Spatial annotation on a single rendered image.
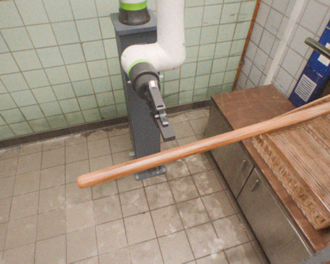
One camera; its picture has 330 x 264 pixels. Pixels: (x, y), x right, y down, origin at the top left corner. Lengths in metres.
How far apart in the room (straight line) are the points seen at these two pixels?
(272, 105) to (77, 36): 1.44
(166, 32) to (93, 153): 1.52
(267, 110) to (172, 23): 1.09
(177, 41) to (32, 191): 1.67
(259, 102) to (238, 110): 0.19
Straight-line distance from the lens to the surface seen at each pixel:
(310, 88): 1.73
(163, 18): 0.80
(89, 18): 1.76
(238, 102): 1.71
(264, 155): 1.39
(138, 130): 1.49
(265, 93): 1.87
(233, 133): 0.61
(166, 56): 0.83
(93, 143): 2.21
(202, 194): 1.86
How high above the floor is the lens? 1.64
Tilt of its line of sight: 48 degrees down
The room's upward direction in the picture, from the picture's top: straight up
